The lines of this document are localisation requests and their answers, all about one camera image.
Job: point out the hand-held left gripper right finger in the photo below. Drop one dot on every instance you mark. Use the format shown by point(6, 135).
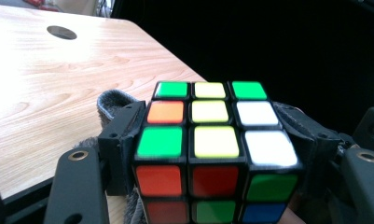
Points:
point(312, 146)

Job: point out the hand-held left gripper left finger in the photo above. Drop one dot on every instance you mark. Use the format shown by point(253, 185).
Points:
point(119, 140)

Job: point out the grey knitted cloth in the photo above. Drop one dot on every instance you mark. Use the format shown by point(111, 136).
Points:
point(113, 99)

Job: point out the multicoloured puzzle cube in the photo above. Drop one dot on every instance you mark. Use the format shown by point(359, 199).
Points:
point(215, 143)

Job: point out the black table grommet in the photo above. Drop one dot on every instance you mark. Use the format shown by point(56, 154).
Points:
point(62, 32)

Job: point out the red can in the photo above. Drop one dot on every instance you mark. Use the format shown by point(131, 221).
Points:
point(35, 2)

